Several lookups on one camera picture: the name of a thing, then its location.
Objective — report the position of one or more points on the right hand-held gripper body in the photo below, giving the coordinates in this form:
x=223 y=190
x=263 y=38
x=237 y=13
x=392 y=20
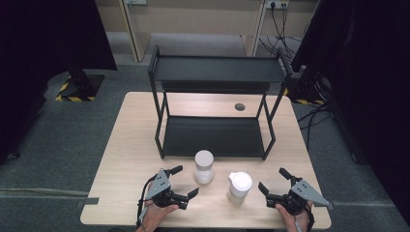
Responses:
x=306 y=190

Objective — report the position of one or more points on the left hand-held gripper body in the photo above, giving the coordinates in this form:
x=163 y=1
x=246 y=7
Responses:
x=159 y=186

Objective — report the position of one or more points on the white-lidded glass jar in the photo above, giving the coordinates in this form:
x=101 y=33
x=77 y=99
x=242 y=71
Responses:
x=239 y=188

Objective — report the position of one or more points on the white cylindrical cup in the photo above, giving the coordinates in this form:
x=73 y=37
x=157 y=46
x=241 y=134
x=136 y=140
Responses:
x=204 y=166

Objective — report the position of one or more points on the black two-tier metal shelf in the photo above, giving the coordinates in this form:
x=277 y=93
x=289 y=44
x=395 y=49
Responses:
x=212 y=137

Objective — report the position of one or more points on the person's left hand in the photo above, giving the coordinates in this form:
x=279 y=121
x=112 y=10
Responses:
x=153 y=217

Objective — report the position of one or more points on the person's right hand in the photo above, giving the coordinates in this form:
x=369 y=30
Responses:
x=298 y=222

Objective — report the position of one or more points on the grey tape strip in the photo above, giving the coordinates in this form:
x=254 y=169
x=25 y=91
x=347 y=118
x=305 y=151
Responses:
x=87 y=202

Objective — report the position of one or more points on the round table grommet hole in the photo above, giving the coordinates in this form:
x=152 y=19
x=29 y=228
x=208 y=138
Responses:
x=240 y=107

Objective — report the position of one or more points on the stand base with striped tape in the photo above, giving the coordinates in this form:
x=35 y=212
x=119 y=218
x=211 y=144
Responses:
x=306 y=90
x=82 y=88

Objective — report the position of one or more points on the black curtain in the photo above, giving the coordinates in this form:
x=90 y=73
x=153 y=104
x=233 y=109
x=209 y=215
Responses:
x=42 y=48
x=367 y=80

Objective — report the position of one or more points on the light wooden furniture leg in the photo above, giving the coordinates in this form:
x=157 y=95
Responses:
x=133 y=32
x=256 y=32

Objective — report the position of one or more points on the white wall socket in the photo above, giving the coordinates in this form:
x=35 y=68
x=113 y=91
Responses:
x=277 y=4

